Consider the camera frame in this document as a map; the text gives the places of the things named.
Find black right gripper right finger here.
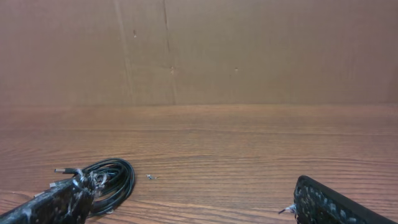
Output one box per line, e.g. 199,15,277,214
294,175,395,224

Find black USB cable removed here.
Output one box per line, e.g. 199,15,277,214
54,168,93,179

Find black cable dark plugs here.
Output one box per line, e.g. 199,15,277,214
83,163,133,215

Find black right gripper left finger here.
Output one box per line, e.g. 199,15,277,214
1,177,95,224

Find black cable silver plugs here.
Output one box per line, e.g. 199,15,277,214
80,157,136,217

